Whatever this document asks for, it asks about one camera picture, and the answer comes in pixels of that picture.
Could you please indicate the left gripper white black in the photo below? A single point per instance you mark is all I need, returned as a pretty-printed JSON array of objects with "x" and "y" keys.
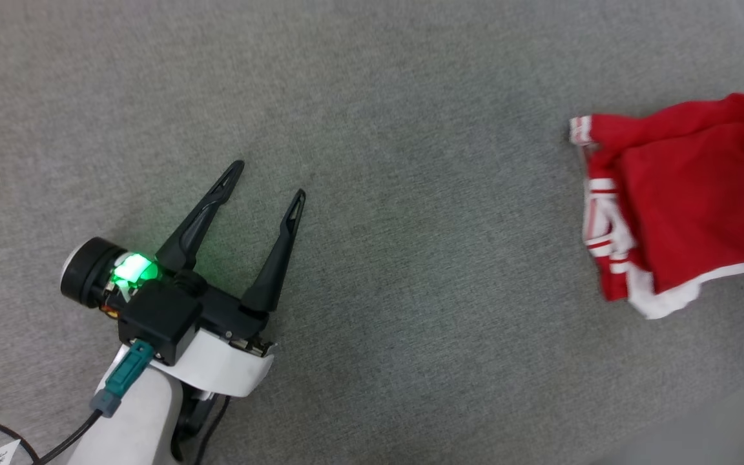
[{"x": 230, "y": 361}]

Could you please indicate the red and white garment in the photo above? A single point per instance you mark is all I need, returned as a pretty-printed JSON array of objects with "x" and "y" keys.
[{"x": 682, "y": 194}]

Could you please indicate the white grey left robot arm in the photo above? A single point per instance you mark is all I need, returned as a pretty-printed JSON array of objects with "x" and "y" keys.
[{"x": 126, "y": 426}]

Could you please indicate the grey fabric sofa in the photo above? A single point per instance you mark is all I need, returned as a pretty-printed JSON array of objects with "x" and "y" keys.
[{"x": 411, "y": 194}]

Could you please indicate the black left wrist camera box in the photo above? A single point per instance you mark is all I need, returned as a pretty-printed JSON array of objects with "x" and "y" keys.
[{"x": 159, "y": 320}]

